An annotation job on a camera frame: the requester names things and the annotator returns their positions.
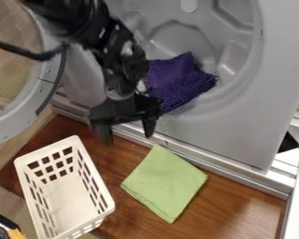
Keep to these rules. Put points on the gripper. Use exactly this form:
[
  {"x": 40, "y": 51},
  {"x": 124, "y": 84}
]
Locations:
[{"x": 123, "y": 77}]

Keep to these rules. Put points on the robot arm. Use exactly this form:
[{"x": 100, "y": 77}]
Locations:
[{"x": 79, "y": 18}]

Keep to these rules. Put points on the green cloth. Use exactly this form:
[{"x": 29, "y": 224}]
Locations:
[{"x": 164, "y": 183}]

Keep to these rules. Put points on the purple cloth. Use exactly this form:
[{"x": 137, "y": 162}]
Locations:
[{"x": 178, "y": 81}]

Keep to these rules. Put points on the white basket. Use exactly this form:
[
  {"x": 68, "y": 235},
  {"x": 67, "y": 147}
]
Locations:
[{"x": 63, "y": 191}]

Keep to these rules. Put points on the washing machine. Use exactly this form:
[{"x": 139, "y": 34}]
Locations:
[{"x": 206, "y": 77}]

